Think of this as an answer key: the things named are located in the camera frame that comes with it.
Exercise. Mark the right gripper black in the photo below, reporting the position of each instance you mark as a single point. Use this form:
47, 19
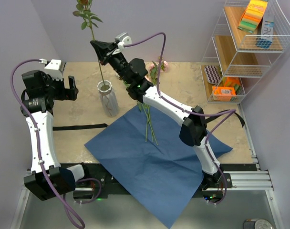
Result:
101, 47

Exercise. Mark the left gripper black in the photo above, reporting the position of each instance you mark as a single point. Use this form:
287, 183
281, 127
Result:
67, 94

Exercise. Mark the white ceramic vase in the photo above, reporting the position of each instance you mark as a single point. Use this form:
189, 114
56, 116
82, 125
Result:
108, 98

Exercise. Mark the pink white flower bouquet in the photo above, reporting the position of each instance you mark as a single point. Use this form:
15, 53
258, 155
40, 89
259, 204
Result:
141, 85

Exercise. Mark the blue wrapping paper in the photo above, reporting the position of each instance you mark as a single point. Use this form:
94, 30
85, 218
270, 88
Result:
162, 176

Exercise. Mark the black ribbon gold lettering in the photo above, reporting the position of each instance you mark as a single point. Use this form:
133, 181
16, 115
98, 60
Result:
96, 126

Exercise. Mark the white pink rose stem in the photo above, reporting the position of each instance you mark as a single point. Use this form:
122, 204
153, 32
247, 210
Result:
83, 10

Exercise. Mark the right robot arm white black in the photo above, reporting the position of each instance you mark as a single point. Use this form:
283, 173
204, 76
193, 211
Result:
193, 125

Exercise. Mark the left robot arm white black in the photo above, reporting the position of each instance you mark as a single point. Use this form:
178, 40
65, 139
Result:
46, 172

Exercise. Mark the purple wavy striped cloth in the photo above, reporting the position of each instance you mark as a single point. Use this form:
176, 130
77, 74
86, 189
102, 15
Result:
212, 74

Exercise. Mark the orange box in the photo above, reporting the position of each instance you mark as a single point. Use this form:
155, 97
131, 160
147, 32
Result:
223, 94

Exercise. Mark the yellow green sponge pack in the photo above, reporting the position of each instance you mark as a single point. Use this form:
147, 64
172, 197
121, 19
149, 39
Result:
230, 81

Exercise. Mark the colourful sponge pack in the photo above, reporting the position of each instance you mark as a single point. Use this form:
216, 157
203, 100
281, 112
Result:
252, 15

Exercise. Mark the white blue cube box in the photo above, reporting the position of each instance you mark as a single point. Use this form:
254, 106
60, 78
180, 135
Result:
264, 37

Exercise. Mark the metal tin can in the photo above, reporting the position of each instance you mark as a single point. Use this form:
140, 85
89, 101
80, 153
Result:
257, 224

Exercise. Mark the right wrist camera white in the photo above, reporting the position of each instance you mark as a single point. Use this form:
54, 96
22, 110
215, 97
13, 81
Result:
123, 39

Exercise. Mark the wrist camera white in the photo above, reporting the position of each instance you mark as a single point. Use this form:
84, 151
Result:
54, 68
123, 39

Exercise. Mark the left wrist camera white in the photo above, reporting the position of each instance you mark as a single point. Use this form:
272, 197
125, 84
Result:
54, 68

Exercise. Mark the white wire shelf rack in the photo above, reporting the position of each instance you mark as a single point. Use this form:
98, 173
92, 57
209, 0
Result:
234, 52

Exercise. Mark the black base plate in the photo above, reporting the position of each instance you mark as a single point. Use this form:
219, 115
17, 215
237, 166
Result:
110, 186

